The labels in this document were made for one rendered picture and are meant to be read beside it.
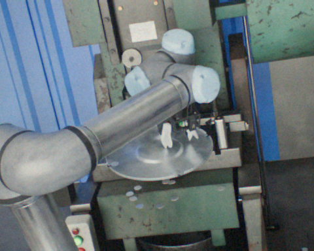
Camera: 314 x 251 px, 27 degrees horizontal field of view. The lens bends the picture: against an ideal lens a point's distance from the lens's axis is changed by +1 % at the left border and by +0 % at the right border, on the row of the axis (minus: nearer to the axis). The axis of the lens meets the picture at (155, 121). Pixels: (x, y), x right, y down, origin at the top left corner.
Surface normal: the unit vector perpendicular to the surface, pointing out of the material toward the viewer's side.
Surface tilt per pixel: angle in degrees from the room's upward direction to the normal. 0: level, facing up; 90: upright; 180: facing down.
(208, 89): 90
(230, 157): 90
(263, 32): 127
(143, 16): 90
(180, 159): 7
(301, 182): 0
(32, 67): 90
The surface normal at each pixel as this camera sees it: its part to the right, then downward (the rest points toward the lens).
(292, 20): 0.01, 0.84
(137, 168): -0.13, -0.87
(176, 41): -0.03, -0.73
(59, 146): 0.18, -0.45
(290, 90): -0.11, 0.39
